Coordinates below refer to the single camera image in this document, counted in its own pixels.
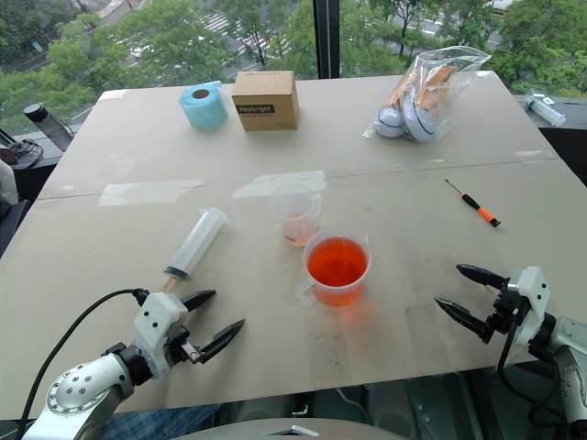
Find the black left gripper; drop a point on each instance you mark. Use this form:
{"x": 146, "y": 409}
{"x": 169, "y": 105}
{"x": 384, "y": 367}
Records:
{"x": 183, "y": 348}

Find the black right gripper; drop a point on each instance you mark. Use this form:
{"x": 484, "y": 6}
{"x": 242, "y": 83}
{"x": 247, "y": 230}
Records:
{"x": 506, "y": 309}

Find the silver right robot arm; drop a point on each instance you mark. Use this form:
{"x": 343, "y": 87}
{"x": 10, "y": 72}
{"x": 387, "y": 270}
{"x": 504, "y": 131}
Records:
{"x": 571, "y": 357}

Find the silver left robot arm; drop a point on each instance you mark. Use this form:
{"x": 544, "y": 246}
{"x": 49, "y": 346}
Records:
{"x": 75, "y": 389}

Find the large clear plastic syringe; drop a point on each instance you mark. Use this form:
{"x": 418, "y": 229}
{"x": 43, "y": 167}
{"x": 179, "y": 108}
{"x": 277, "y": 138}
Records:
{"x": 195, "y": 247}

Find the small clear measuring cup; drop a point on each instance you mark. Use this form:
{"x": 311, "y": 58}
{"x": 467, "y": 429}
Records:
{"x": 295, "y": 215}

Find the cup with orange liquid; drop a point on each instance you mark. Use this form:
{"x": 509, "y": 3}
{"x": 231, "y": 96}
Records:
{"x": 337, "y": 270}

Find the packaged clear syringe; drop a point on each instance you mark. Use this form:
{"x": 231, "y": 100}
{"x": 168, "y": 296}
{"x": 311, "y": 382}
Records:
{"x": 546, "y": 110}

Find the orange black screwdriver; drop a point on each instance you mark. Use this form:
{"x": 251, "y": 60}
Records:
{"x": 477, "y": 208}

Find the blue checked cloth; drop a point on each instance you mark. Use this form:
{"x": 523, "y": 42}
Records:
{"x": 156, "y": 421}

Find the grey robot body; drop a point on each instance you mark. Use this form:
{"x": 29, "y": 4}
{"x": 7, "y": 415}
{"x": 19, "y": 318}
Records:
{"x": 293, "y": 431}

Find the clear bag with packed items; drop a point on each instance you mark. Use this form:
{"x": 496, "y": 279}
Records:
{"x": 422, "y": 105}

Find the blue tissue roll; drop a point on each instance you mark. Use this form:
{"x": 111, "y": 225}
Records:
{"x": 204, "y": 107}

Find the brown cardboard box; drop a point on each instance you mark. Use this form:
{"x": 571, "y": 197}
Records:
{"x": 266, "y": 103}

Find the black lidded bottle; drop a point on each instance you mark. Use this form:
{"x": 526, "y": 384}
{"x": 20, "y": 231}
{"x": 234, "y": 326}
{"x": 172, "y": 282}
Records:
{"x": 48, "y": 124}

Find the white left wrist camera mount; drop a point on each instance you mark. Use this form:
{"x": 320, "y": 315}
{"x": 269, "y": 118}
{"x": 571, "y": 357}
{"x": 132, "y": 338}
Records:
{"x": 156, "y": 316}

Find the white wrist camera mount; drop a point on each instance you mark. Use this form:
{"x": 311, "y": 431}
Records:
{"x": 532, "y": 293}
{"x": 156, "y": 316}

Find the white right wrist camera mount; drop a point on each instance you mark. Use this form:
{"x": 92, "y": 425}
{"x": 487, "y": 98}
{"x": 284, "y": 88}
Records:
{"x": 532, "y": 293}

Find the black window frame post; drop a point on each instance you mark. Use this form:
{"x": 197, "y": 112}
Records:
{"x": 327, "y": 36}

